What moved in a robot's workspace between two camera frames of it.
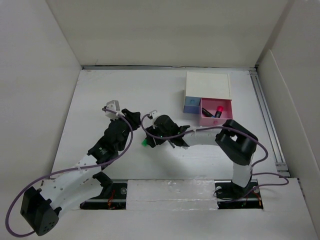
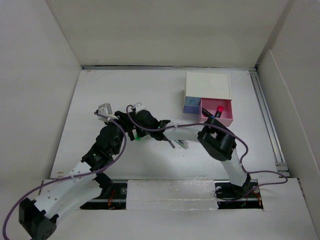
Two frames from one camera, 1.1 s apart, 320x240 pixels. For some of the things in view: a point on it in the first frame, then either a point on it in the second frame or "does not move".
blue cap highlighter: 206,113 does not move
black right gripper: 151,142 → 140,133
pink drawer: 210,105 does not move
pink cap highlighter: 219,111 does not move
